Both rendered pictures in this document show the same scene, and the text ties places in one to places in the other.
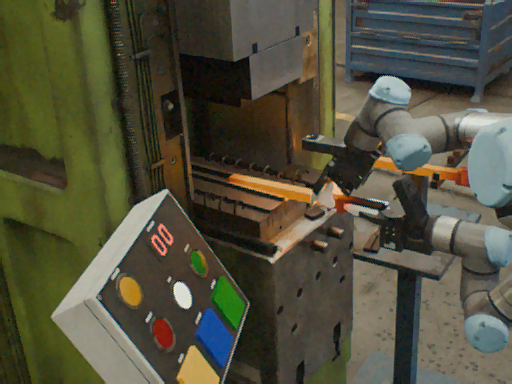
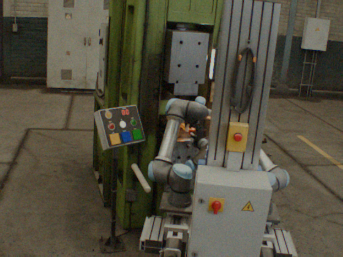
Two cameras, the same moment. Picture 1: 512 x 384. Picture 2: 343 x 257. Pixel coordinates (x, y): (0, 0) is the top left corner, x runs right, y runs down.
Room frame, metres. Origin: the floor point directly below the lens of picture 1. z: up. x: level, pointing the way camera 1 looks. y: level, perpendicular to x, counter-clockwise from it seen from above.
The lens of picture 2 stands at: (-1.24, -1.73, 1.99)
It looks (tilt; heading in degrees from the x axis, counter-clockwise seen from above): 17 degrees down; 33
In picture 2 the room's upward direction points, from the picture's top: 5 degrees clockwise
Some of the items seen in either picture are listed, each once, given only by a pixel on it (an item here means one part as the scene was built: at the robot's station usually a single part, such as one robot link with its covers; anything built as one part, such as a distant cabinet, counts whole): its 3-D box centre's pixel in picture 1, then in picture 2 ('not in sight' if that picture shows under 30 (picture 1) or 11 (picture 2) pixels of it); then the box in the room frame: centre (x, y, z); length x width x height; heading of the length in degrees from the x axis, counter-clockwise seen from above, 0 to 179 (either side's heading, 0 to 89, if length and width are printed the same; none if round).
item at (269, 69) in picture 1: (203, 55); (177, 84); (1.57, 0.11, 1.32); 0.42 x 0.20 x 0.10; 53
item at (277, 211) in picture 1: (216, 193); (174, 125); (1.57, 0.11, 0.96); 0.42 x 0.20 x 0.09; 53
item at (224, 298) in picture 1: (226, 303); (136, 134); (1.02, 0.07, 1.01); 0.07 x 0.05 x 0.07; 168
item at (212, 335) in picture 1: (212, 338); (125, 136); (0.92, 0.09, 1.01); 0.07 x 0.05 x 0.07; 168
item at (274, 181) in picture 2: not in sight; (265, 185); (0.93, -1.00, 0.98); 0.13 x 0.12 x 0.14; 167
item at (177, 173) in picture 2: not in sight; (180, 177); (0.67, -0.56, 0.98); 0.13 x 0.12 x 0.14; 105
